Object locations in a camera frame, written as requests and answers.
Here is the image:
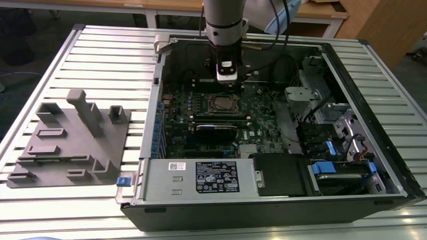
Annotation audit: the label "blue drive connector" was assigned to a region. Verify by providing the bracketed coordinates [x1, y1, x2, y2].
[322, 140, 337, 155]

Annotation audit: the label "silver CPU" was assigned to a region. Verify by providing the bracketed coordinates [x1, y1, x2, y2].
[214, 97, 236, 111]

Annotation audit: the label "grey metal bracket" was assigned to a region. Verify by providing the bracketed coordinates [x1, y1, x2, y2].
[284, 86, 321, 110]

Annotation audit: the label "wooden cabinet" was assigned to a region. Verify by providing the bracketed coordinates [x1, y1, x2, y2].
[336, 0, 427, 70]

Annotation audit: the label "wooden desk white frame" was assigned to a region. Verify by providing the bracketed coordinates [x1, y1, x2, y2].
[0, 0, 157, 30]
[145, 0, 350, 39]

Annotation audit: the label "silver chipset heatsink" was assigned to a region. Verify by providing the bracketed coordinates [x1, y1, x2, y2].
[237, 143, 260, 154]

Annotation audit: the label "perforated metal drive cage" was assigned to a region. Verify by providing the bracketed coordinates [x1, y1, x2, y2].
[285, 56, 356, 126]

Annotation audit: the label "grey parts rack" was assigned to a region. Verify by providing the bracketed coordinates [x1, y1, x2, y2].
[5, 89, 133, 189]

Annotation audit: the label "black office chair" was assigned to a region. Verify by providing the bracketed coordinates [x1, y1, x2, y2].
[0, 7, 38, 66]

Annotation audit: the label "silver power supply unit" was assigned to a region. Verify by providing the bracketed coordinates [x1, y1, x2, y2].
[134, 157, 265, 201]

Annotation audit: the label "green motherboard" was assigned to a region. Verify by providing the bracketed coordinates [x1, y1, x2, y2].
[158, 82, 301, 160]

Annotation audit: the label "CPU socket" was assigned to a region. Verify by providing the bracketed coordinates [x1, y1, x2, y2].
[206, 94, 244, 116]

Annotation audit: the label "black PC case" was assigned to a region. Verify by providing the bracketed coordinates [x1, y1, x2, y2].
[114, 33, 427, 232]

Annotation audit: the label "curved black cable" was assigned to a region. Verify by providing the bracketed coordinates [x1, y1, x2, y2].
[300, 101, 330, 126]

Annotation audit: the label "coloured power wires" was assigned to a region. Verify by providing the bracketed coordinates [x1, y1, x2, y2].
[353, 146, 372, 163]

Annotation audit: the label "blue floor cable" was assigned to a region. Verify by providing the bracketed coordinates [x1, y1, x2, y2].
[0, 71, 42, 81]

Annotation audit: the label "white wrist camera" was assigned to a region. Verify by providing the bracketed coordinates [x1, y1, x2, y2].
[214, 59, 241, 83]

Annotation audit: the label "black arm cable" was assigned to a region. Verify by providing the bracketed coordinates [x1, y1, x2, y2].
[244, 0, 292, 75]
[258, 0, 281, 51]

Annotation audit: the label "black graphics card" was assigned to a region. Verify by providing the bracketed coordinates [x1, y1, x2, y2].
[185, 122, 240, 150]

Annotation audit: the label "blue disk carrier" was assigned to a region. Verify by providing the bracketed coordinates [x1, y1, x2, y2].
[306, 160, 380, 197]

